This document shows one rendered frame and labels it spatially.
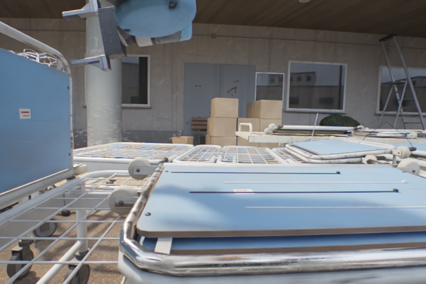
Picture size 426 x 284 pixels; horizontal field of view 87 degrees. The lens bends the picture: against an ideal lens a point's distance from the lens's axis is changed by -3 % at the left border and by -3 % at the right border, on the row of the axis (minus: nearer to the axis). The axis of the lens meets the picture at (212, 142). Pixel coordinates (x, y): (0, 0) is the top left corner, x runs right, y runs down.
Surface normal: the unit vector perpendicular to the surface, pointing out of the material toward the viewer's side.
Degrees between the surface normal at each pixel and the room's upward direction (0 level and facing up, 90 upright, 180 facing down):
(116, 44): 90
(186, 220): 5
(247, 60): 90
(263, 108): 90
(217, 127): 90
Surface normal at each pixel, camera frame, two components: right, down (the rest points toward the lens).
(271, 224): 0.03, -0.99
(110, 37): 0.07, 0.09
